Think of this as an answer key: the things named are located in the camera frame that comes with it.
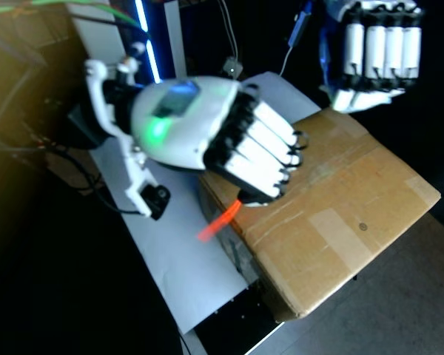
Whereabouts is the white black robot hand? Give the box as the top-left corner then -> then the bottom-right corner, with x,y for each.
317,0 -> 425,114
130,75 -> 309,209

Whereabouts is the red clear tape measure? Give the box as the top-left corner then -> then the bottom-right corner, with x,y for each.
195,198 -> 244,243

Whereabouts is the blue light strip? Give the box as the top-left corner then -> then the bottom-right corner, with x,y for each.
134,0 -> 163,84

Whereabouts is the brown cardboard box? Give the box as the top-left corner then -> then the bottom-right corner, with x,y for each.
197,108 -> 443,323

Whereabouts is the blue adapter with white cable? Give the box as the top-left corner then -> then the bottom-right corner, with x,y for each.
280,0 -> 315,77

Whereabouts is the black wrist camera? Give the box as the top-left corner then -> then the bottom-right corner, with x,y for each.
139,183 -> 172,222

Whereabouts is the thin white cable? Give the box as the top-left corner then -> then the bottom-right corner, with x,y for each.
215,0 -> 244,78

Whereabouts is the black cable bundle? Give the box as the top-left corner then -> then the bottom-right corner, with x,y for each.
7,140 -> 144,216

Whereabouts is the green cable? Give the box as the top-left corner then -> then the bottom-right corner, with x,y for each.
0,0 -> 146,31

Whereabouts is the black table frame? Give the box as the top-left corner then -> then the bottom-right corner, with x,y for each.
190,279 -> 286,355

